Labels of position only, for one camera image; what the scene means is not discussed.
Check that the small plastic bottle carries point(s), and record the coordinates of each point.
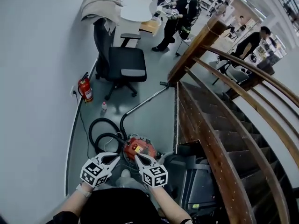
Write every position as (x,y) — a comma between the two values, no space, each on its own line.
(104,107)

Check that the white round table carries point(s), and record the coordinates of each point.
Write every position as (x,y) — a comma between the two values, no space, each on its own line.
(135,8)

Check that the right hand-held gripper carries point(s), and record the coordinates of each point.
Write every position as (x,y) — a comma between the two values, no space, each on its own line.
(155,176)

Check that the wooden stair railing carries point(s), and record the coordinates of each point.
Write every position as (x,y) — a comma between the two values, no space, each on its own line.
(201,43)

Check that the red fire extinguisher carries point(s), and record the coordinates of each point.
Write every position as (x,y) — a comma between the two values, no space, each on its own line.
(86,90)

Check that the person's right forearm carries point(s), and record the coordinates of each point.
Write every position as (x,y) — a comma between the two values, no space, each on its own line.
(168,206)

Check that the grey side chair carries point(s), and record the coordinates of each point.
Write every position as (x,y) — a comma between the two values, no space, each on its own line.
(236,73)

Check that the red vacuum cleaner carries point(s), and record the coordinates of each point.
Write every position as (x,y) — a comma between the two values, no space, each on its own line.
(140,147)

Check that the black office chair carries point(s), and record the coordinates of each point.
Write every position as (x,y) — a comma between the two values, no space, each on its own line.
(126,62)

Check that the metal vacuum wand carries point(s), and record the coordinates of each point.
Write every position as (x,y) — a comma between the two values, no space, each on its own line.
(147,99)

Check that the person's black shirt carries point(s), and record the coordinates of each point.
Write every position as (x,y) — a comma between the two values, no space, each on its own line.
(116,206)

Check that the person's left forearm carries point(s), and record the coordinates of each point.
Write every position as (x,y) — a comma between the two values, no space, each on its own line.
(70,204)

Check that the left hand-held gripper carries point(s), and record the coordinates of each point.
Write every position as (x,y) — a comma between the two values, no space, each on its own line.
(93,171)

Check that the white wall outlet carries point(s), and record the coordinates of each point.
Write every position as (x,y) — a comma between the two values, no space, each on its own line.
(73,92)

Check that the beige jacket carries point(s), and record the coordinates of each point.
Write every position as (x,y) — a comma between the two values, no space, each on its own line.
(100,7)

